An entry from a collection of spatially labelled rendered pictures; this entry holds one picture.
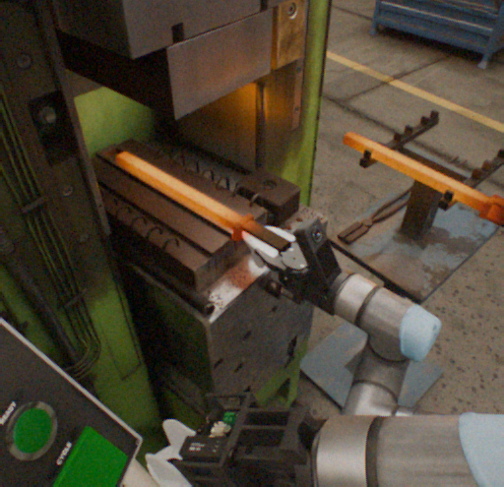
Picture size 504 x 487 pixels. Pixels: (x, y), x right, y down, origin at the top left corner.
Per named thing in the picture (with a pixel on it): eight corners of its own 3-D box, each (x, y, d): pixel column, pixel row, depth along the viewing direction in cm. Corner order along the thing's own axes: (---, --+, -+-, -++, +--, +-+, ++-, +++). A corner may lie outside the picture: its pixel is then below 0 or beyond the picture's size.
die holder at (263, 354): (311, 334, 131) (329, 215, 100) (219, 435, 109) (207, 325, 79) (176, 246, 157) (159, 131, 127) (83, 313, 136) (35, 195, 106)
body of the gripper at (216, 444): (201, 391, 43) (316, 386, 37) (244, 445, 47) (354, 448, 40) (163, 466, 37) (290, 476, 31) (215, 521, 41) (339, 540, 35)
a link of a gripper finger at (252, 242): (233, 260, 86) (274, 281, 81) (232, 236, 82) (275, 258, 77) (244, 250, 87) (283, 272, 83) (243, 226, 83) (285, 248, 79)
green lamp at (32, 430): (66, 432, 50) (54, 413, 47) (27, 465, 47) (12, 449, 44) (50, 414, 51) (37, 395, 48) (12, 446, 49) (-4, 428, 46)
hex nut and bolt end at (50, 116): (71, 148, 66) (57, 103, 61) (53, 156, 65) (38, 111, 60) (61, 142, 67) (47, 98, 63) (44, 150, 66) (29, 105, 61)
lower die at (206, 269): (266, 238, 95) (267, 207, 89) (197, 295, 84) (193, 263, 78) (137, 163, 115) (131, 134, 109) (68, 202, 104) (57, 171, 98)
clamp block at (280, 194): (300, 210, 102) (302, 186, 97) (277, 229, 97) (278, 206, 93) (259, 188, 108) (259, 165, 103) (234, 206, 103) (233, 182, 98)
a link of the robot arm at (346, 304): (357, 304, 68) (384, 273, 73) (332, 289, 71) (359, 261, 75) (350, 334, 74) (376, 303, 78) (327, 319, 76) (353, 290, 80)
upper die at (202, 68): (271, 72, 71) (273, 7, 65) (175, 120, 60) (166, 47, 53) (107, 16, 91) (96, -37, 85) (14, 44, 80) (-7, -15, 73)
